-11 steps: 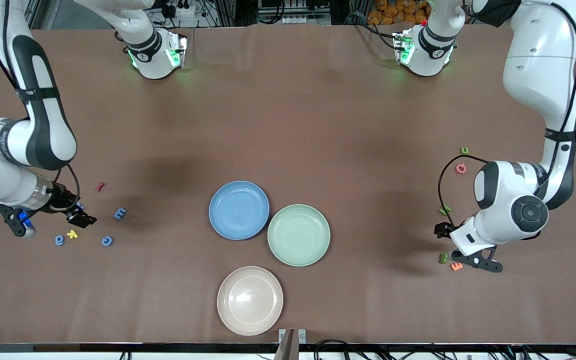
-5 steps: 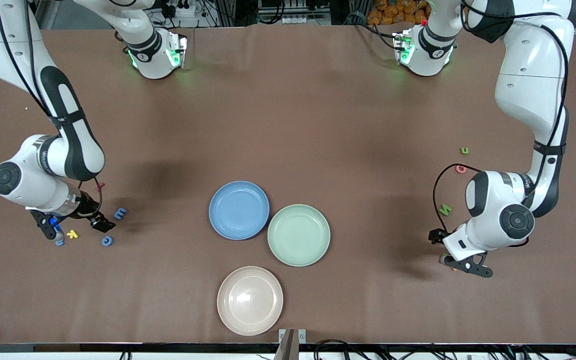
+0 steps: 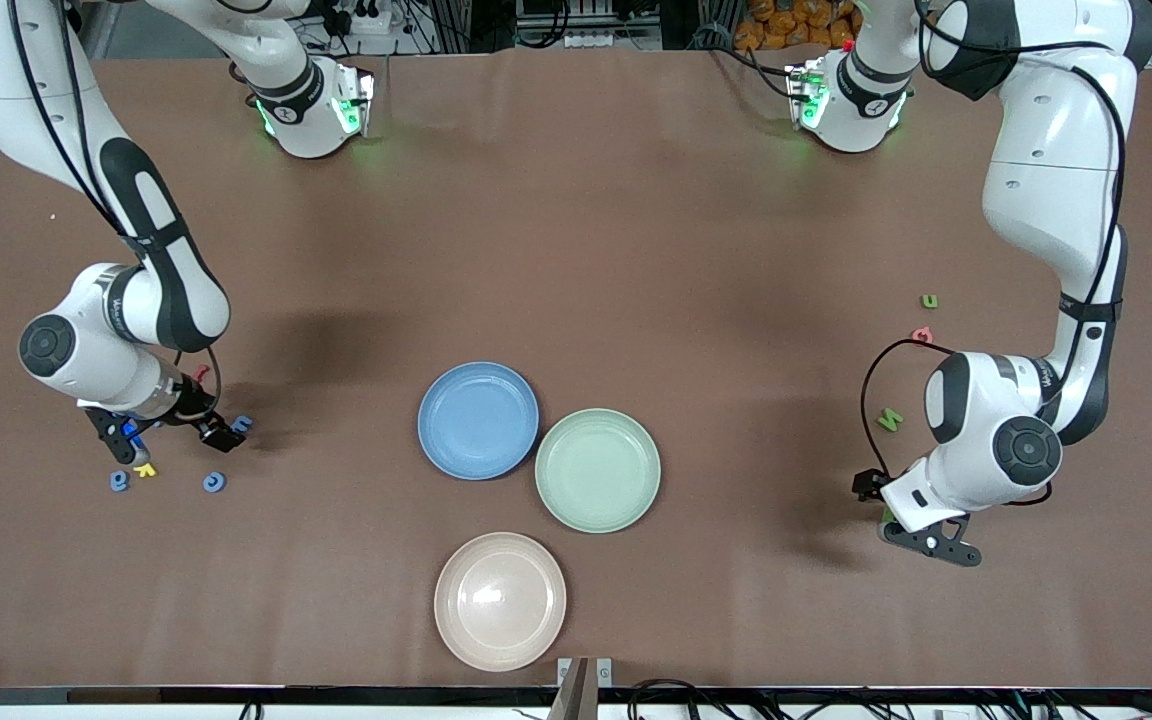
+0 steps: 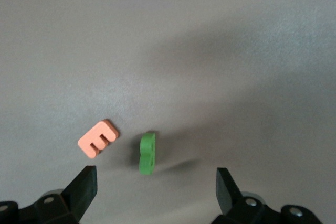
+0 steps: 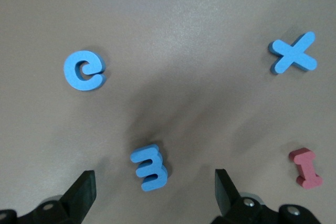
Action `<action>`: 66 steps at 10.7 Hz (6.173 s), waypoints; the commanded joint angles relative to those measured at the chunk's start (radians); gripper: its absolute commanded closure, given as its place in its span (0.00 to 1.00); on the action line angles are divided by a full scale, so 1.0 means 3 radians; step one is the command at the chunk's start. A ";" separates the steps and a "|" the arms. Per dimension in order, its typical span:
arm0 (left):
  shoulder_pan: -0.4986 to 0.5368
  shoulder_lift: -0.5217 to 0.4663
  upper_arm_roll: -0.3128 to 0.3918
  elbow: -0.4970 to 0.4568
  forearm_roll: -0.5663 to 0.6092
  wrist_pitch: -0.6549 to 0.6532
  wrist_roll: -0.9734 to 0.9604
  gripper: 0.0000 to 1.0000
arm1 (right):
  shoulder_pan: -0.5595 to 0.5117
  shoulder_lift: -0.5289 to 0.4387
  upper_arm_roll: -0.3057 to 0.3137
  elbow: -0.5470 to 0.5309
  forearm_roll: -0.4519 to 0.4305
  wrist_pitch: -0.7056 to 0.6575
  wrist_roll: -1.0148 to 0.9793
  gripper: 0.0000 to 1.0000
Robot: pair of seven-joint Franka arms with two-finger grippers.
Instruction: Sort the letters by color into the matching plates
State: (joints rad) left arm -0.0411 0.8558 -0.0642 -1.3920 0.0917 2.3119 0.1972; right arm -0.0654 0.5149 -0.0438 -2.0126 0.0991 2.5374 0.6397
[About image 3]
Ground blue plate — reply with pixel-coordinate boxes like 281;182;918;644
417;361;541;482

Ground green plate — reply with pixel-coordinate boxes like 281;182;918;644
534;407;663;535

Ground pink beige plate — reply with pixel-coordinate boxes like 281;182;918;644
433;531;568;673

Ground brown table cover sheet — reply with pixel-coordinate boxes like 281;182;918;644
0;45;1152;691

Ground white power strip black plugs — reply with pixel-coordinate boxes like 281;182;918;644
334;0;395;36

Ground orange fruit net bag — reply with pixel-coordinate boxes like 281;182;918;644
733;0;859;51

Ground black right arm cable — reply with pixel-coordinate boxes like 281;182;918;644
6;0;224;426

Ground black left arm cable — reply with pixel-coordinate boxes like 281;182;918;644
861;0;1129;506

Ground aluminium profile camera stand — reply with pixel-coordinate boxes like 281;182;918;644
548;656;615;720

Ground black arm base cable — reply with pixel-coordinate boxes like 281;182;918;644
706;38;799;99

